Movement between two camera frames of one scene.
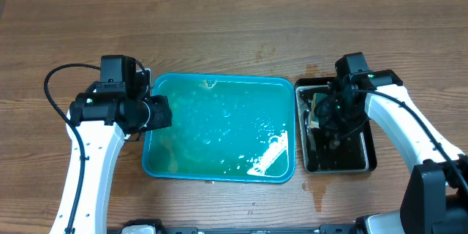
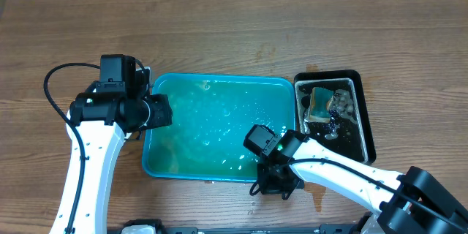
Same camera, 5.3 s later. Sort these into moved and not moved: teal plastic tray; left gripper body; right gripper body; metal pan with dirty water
Moved: right gripper body
Not moved: metal pan with dirty water; left gripper body; teal plastic tray
